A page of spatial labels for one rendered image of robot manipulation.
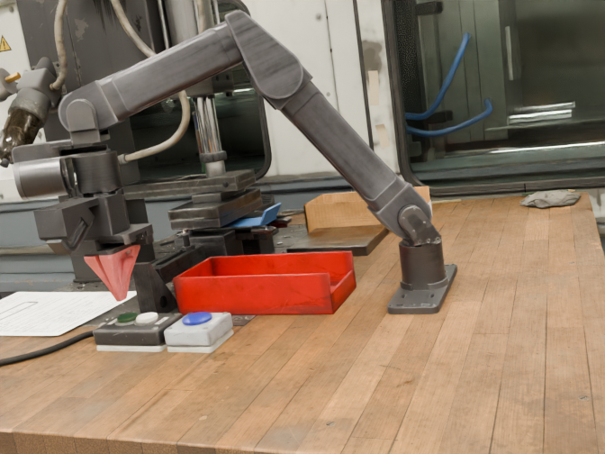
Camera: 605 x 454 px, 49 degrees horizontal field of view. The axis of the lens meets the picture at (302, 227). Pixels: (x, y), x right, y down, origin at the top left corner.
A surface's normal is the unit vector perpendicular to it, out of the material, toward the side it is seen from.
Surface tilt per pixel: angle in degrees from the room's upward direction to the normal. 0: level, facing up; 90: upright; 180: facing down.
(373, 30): 90
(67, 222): 91
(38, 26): 90
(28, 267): 90
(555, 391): 0
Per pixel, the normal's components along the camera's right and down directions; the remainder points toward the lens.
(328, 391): -0.14, -0.97
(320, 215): -0.35, 0.23
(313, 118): 0.19, 0.32
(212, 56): -0.03, 0.32
